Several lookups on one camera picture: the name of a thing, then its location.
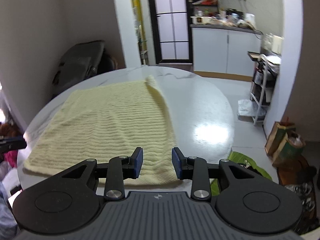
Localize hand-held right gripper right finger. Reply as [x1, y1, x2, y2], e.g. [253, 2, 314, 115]
[172, 147, 253, 202]

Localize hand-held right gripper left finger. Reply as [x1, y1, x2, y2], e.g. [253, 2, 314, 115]
[61, 147, 144, 202]

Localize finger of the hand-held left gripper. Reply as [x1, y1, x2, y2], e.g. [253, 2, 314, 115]
[0, 135, 25, 142]
[0, 140, 27, 154]

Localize cream ribbed towel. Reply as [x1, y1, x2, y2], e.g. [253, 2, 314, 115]
[22, 74, 184, 187]

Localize white plastic bag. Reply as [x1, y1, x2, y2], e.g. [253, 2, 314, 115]
[237, 99, 265, 117]

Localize grey backpack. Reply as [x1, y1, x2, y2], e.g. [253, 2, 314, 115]
[51, 40, 105, 100]

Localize dark round chair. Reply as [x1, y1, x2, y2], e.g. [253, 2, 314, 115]
[99, 52, 118, 74]

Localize white rolling cart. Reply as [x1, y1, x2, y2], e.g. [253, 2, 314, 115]
[247, 51, 282, 125]

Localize white kitchen base cabinet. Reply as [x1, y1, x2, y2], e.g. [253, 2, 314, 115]
[190, 24, 263, 79]

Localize dark glass bottle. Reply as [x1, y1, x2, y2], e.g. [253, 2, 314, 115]
[254, 62, 264, 84]

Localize grey sneakers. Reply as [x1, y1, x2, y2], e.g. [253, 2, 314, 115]
[285, 182, 315, 210]

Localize black framed sliding door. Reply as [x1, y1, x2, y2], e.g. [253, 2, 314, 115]
[146, 0, 194, 65]

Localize yellow vertical pipe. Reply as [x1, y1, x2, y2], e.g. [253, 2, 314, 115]
[130, 0, 148, 65]

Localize pile of food bags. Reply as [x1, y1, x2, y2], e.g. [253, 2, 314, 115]
[212, 15, 255, 28]

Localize white countertop appliance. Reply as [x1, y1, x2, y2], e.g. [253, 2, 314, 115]
[272, 35, 284, 54]

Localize black spice rack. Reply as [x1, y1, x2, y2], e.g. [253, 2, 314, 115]
[191, 0, 218, 18]

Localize black coffee machine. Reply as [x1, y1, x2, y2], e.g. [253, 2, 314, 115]
[226, 9, 244, 18]

